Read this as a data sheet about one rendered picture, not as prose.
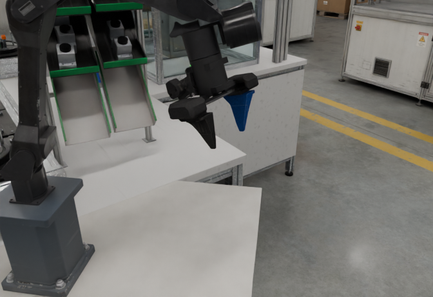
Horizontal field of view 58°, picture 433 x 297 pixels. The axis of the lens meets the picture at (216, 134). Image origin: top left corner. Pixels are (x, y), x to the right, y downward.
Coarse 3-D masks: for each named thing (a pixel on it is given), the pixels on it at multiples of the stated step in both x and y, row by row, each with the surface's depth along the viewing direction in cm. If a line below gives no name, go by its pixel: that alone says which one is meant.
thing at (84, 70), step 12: (72, 24) 122; (84, 24) 116; (84, 36) 119; (48, 48) 112; (84, 48) 115; (48, 60) 109; (84, 60) 112; (96, 60) 110; (60, 72) 105; (72, 72) 106; (84, 72) 108; (96, 72) 110
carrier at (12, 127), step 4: (4, 112) 140; (0, 116) 137; (4, 116) 137; (8, 116) 137; (0, 120) 133; (4, 120) 133; (8, 120) 133; (12, 120) 133; (0, 124) 130; (4, 124) 130; (8, 124) 130; (12, 124) 130; (0, 128) 128; (4, 128) 128; (8, 128) 128; (12, 128) 128; (4, 132) 125; (8, 132) 125; (12, 132) 125; (4, 136) 123
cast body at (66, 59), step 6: (60, 48) 103; (66, 48) 103; (72, 48) 105; (60, 54) 103; (66, 54) 104; (72, 54) 104; (60, 60) 104; (66, 60) 105; (72, 60) 106; (60, 66) 104; (66, 66) 105; (72, 66) 106
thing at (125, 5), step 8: (96, 0) 109; (104, 0) 110; (112, 0) 111; (120, 0) 112; (96, 8) 105; (104, 8) 106; (112, 8) 107; (120, 8) 108; (128, 8) 109; (136, 8) 110
